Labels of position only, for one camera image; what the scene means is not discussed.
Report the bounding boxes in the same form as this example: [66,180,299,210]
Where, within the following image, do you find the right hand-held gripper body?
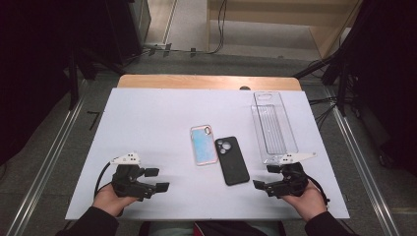
[266,151,318,199]

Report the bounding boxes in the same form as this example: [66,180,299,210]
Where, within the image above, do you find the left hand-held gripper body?
[109,150,157,202]

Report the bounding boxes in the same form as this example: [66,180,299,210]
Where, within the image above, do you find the black phone case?
[214,136,251,187]

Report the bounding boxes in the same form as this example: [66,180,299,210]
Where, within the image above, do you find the clear plastic rack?
[250,90,299,165]

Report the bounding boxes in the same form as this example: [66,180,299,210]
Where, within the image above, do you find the blue phone case pink rim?
[190,124,219,166]

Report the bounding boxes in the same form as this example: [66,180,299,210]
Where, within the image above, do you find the person's left hand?
[92,183,139,218]

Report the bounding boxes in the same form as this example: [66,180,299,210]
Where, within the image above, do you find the person's right hand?
[280,180,328,223]

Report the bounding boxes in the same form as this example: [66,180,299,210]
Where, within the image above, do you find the white board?
[64,87,350,221]

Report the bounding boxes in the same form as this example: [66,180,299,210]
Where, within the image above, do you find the black stand legs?
[67,48,126,111]

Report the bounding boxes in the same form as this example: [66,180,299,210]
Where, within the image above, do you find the black stand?
[292,0,372,117]

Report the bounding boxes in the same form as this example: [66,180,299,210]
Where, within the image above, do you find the wooden shelf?
[206,0,363,60]

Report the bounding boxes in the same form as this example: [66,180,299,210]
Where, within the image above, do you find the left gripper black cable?
[93,161,114,198]

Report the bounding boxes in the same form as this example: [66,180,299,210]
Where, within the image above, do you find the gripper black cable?
[93,161,114,198]
[306,175,330,206]

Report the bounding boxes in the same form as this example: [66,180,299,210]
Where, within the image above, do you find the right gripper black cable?
[306,175,330,206]

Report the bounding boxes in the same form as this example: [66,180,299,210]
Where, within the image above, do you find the metal floor rail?
[6,94,87,236]
[330,104,401,236]

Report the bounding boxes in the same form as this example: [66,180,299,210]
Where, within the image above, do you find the black floor cables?
[308,96,342,129]

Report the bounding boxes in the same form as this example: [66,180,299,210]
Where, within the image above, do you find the black hanging cables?
[214,0,229,55]

